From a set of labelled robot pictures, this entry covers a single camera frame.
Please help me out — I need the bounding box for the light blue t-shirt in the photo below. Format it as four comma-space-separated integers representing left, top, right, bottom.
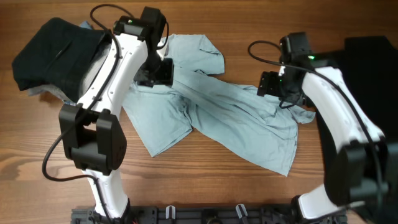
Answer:
123, 34, 315, 175

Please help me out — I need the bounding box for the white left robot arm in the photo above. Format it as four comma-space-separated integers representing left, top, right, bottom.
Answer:
59, 16, 174, 223

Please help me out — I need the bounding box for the stack of folded dark clothes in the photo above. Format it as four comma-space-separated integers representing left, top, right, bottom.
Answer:
12, 17, 110, 102

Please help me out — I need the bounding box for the black cloth pile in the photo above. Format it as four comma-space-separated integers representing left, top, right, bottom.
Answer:
315, 35, 398, 224

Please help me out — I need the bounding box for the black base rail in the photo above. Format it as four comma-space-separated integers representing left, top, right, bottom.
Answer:
70, 203, 346, 224

